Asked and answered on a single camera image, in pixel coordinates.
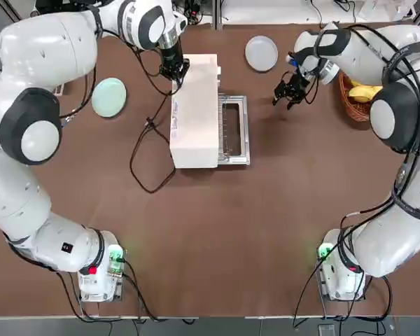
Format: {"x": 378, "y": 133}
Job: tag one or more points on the yellow banana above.
{"x": 362, "y": 94}

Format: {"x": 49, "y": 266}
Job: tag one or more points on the brown oval wicker basket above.
{"x": 350, "y": 108}

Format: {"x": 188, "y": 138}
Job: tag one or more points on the oven door with glass window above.
{"x": 248, "y": 133}

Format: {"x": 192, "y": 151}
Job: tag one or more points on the white sheet object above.
{"x": 385, "y": 7}

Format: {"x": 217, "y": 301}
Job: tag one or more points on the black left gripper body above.
{"x": 171, "y": 56}

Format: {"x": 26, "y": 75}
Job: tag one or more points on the black device with red spot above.
{"x": 192, "y": 14}

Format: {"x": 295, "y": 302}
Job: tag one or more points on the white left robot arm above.
{"x": 38, "y": 45}

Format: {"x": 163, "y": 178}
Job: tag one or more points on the small grey box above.
{"x": 326, "y": 330}

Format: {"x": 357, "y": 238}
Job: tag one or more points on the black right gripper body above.
{"x": 295, "y": 84}

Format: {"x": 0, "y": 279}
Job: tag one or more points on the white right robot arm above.
{"x": 371, "y": 42}

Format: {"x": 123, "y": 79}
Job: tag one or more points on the pale blue round plate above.
{"x": 261, "y": 53}

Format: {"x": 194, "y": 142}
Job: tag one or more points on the white toaster oven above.
{"x": 196, "y": 122}

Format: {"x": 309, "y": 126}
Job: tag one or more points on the pale green round plate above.
{"x": 108, "y": 98}

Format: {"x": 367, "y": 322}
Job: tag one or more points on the aluminium frame post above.
{"x": 217, "y": 14}

